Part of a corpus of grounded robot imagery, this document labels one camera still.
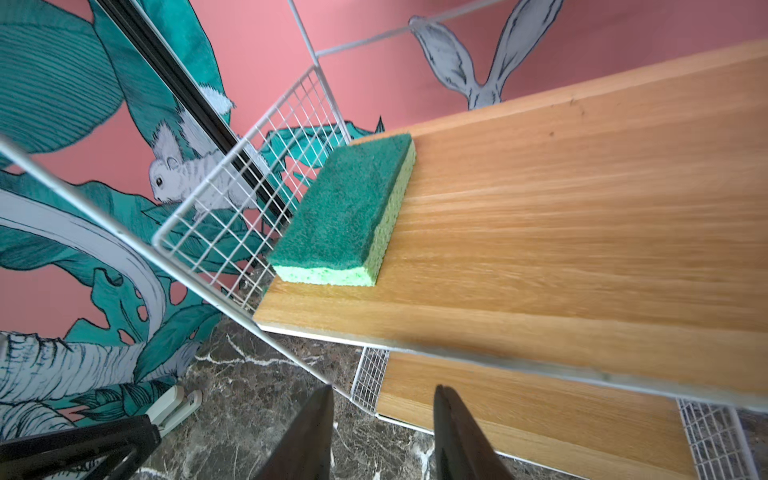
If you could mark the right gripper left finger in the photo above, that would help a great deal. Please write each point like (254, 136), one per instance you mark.
(304, 452)

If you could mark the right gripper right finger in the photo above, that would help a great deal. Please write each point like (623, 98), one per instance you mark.
(462, 451)

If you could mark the green sponge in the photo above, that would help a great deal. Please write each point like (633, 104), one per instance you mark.
(342, 228)

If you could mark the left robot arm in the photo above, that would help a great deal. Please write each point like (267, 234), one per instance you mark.
(113, 450)

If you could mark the grey block by wall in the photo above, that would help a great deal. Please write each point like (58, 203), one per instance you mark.
(173, 407)

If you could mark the white wire three-tier shelf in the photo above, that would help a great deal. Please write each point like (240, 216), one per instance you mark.
(581, 244)

